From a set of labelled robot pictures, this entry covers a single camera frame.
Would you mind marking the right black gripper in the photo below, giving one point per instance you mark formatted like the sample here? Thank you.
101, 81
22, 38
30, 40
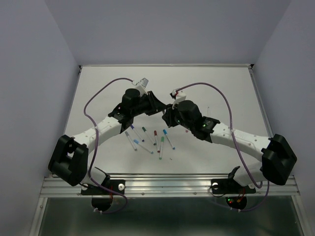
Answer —
168, 116

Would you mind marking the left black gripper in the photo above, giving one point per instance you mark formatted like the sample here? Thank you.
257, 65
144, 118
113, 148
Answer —
155, 105

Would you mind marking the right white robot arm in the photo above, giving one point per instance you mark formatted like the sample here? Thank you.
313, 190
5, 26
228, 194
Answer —
275, 158

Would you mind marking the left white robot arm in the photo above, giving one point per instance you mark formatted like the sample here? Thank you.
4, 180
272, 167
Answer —
69, 160

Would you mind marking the dark red cap pen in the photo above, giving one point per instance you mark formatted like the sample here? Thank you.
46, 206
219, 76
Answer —
156, 141

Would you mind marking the dark green cap pen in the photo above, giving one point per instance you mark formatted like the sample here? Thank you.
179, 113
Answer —
148, 135

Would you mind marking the purple cap pen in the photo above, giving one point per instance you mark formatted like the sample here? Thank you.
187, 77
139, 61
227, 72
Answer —
137, 133

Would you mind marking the grey cap pen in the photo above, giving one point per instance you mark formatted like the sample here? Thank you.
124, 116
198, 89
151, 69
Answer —
131, 141

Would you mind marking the light blue cap pen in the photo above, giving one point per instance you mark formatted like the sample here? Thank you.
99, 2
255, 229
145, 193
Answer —
142, 146

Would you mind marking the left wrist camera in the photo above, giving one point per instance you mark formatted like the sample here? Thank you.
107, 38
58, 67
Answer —
141, 86

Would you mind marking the aluminium front rail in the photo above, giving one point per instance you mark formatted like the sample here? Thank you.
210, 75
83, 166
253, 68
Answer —
137, 186

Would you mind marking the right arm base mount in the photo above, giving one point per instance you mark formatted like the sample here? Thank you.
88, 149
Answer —
225, 186

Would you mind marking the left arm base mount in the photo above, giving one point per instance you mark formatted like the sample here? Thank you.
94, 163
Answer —
98, 182

